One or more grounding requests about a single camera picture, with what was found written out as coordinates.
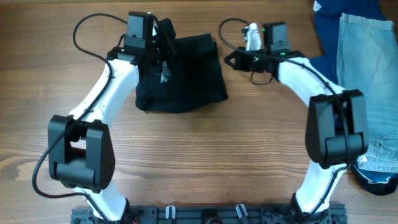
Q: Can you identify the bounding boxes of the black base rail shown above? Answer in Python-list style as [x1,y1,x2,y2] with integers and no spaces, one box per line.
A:
[70,204,348,224]

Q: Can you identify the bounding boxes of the right black cable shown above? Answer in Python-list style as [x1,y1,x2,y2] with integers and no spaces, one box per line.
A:
[218,17,352,218]

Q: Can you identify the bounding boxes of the black cable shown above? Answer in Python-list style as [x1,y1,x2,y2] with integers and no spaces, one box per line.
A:
[218,17,352,218]
[31,12,129,223]

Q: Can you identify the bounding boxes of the light blue denim shorts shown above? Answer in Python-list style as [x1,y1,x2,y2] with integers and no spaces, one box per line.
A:
[336,14,397,173]

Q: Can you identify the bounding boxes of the left black cable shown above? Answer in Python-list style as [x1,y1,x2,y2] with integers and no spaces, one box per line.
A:
[31,12,129,223]

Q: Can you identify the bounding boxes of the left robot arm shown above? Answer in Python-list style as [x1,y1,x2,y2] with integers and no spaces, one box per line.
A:
[32,12,177,223]

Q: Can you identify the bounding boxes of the dark garment with blue lining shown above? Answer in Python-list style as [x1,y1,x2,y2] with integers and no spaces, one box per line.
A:
[351,164,397,196]

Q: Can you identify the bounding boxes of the black shorts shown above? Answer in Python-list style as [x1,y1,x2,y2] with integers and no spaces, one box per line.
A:
[135,34,228,113]

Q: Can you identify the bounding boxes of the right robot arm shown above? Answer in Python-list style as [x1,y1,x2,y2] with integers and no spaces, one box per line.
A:
[224,48,368,223]

